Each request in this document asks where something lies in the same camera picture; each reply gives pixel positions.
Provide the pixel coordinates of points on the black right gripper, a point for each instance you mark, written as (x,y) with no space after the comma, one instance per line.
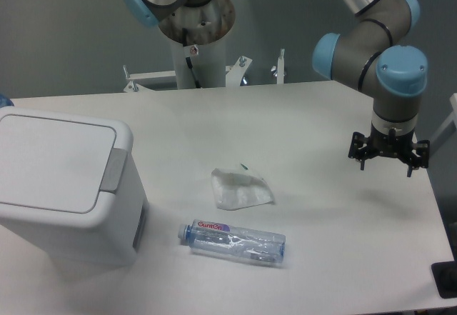
(391,145)

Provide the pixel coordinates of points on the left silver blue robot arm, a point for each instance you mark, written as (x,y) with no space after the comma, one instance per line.
(369,60)

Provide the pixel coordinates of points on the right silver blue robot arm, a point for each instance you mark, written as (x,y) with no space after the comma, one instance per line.
(370,60)

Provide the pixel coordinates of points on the white plastic trash can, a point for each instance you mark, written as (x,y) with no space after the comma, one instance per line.
(110,232)

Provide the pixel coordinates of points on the white trash can lid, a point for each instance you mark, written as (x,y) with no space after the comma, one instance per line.
(52,165)

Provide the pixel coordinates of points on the crumpled white plastic bag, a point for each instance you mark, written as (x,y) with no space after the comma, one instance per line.
(240,188)

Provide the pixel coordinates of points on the clear plastic water bottle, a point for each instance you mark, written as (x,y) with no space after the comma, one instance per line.
(217,238)

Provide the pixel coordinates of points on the grey lid push button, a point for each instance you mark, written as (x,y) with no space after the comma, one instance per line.
(113,171)

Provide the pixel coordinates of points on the blue object at left edge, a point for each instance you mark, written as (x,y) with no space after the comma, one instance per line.
(5,101)

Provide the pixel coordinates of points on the white frame bar right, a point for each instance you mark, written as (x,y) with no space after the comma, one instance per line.
(446,130)

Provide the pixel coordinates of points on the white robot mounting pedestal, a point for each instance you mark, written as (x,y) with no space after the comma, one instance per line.
(197,38)

